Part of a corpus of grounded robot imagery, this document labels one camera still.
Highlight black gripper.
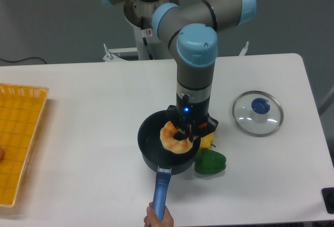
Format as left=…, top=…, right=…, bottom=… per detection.
left=166, top=85, right=219, bottom=142

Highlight glazed orange donut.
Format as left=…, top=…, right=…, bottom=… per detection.
left=160, top=121, right=200, bottom=154

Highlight dark pot blue handle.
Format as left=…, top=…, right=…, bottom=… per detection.
left=137, top=111, right=200, bottom=221

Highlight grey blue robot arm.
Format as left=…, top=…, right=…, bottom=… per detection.
left=102, top=0, right=257, bottom=139

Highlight glass pot lid blue knob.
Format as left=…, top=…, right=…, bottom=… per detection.
left=232, top=90, right=284, bottom=137

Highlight person's hand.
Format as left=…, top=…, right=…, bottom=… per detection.
left=144, top=202, right=174, bottom=227

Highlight yellow bell pepper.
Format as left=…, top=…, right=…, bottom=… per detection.
left=197, top=133, right=215, bottom=152

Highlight green bell pepper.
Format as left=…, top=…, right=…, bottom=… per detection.
left=194, top=149, right=226, bottom=175

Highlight black device at table edge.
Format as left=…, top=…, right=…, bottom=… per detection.
left=321, top=187, right=334, bottom=214

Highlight orange plastic basket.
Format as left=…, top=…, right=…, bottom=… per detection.
left=1, top=83, right=49, bottom=208

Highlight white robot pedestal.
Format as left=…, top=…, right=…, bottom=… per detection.
left=103, top=0, right=180, bottom=62

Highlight black floor cable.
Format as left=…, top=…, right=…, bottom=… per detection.
left=0, top=57, right=48, bottom=65

